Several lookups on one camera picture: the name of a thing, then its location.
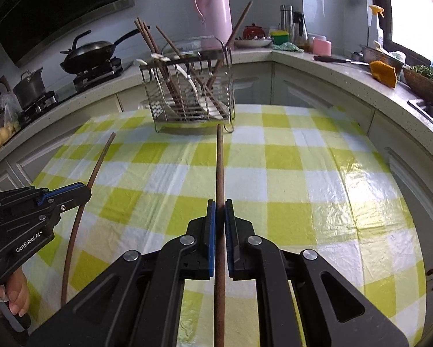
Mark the steel stock pot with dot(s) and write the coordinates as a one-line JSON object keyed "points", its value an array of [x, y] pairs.
{"points": [[30, 88]]}

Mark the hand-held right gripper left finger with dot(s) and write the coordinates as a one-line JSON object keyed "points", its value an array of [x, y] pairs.
{"points": [[211, 238]]}

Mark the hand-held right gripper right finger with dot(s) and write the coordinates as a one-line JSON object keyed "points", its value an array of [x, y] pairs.
{"points": [[228, 238]]}

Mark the black wok with lid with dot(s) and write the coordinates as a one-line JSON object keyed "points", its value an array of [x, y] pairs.
{"points": [[89, 59]]}

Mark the small steel bowl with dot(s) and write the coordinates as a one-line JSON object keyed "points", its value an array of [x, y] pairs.
{"points": [[356, 57]]}

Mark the pink thermos jug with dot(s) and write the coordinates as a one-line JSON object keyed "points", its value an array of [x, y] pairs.
{"points": [[216, 14]]}

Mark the pink cup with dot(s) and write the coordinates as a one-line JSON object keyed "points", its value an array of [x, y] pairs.
{"points": [[322, 47]]}

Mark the green box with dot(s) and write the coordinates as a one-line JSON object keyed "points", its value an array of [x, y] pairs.
{"points": [[278, 38]]}

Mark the white packet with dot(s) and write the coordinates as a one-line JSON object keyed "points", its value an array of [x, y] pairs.
{"points": [[187, 47]]}

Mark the black range hood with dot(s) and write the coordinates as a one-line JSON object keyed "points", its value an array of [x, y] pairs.
{"points": [[57, 14]]}

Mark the steel colander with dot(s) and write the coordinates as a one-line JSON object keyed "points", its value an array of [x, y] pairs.
{"points": [[379, 56]]}

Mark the wicker basket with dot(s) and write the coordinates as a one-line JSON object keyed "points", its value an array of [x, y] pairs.
{"points": [[420, 88]]}

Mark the green vegetables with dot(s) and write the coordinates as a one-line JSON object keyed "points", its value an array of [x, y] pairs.
{"points": [[426, 71]]}

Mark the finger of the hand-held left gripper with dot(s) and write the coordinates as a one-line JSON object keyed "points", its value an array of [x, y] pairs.
{"points": [[71, 200], [44, 193]]}

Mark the white base cabinets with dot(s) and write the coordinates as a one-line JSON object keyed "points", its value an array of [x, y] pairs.
{"points": [[310, 86]]}

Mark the plate of food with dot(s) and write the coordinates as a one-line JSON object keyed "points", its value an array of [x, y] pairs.
{"points": [[252, 42]]}

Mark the window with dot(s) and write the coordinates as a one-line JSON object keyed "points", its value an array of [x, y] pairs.
{"points": [[411, 7]]}

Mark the person's left hand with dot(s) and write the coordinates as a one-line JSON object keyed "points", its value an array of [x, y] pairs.
{"points": [[19, 292]]}

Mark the black gas stove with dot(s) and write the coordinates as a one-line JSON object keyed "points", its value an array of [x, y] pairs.
{"points": [[97, 74]]}

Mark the red enamel pot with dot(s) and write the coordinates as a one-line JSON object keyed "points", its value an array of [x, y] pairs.
{"points": [[253, 32]]}

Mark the orange cloth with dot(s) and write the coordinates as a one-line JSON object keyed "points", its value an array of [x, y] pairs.
{"points": [[382, 74]]}

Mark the white cup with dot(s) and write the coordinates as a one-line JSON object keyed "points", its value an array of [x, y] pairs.
{"points": [[319, 38]]}

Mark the steel vacuum bottle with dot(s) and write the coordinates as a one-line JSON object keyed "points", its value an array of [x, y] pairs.
{"points": [[286, 18]]}

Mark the plastic bag of potatoes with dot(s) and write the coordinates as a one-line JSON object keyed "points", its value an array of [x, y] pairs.
{"points": [[1, 135]]}

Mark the green cloth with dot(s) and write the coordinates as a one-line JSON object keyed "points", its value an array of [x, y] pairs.
{"points": [[287, 47]]}

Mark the spray bottle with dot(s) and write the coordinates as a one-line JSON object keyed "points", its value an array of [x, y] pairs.
{"points": [[377, 32]]}

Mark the dark oil bottle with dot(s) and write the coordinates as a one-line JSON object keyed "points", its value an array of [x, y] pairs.
{"points": [[298, 29]]}

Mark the yellow checked tablecloth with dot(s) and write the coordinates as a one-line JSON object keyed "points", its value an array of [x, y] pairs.
{"points": [[292, 173]]}

